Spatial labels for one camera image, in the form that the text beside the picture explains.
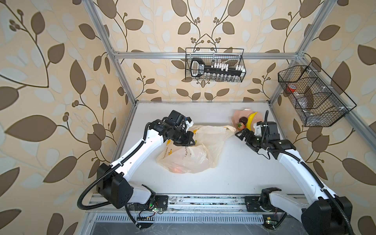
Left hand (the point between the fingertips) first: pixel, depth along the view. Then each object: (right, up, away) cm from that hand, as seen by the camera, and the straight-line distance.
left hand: (196, 142), depth 73 cm
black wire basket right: (+62, +21, 0) cm, 66 cm away
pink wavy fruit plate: (+39, +16, +37) cm, 56 cm away
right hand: (+25, 0, +7) cm, 26 cm away
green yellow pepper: (+39, +9, +32) cm, 51 cm away
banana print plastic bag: (+9, -3, +22) cm, 24 cm away
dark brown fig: (+35, +11, +31) cm, 48 cm away
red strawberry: (+31, +6, +26) cm, 41 cm away
